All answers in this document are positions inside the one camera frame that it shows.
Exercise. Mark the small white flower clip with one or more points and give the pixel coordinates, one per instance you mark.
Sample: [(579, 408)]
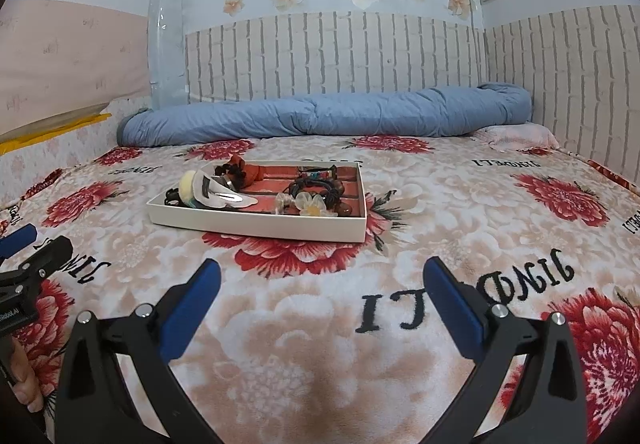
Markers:
[(286, 203)]

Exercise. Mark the person's left hand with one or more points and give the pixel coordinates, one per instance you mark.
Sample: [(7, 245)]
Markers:
[(27, 379)]

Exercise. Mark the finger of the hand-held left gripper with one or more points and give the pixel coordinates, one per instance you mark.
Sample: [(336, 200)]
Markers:
[(50, 256), (20, 240)]

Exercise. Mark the white snap hair clip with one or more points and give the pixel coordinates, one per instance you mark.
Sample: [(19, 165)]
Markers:
[(240, 200)]

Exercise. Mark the white flower clip yellow centre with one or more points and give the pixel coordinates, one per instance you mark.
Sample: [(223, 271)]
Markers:
[(315, 208)]

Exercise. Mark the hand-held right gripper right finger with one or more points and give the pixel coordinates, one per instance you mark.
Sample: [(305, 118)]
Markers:
[(450, 304)]

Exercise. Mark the pink pillow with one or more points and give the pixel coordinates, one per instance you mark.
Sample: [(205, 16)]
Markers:
[(520, 136)]

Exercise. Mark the white box with brick-pattern liner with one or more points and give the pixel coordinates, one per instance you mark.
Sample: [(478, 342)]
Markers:
[(250, 226)]

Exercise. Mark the cream round pad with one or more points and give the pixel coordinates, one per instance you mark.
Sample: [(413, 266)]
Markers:
[(190, 189)]

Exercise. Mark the black claw clip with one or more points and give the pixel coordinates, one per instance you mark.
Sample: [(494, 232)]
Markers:
[(172, 196)]

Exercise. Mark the clear plastic sheet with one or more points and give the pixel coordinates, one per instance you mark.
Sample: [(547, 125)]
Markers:
[(167, 48)]

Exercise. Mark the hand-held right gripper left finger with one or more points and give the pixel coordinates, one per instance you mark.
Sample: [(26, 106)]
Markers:
[(195, 304)]

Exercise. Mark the rolled blue quilt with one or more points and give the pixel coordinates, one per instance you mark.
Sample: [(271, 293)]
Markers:
[(325, 116)]

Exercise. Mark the red scrunchie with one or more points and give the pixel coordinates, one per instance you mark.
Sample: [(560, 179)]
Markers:
[(252, 169)]

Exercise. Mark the white snap clip with black tag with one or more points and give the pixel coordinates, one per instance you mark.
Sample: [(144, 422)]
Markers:
[(210, 189)]

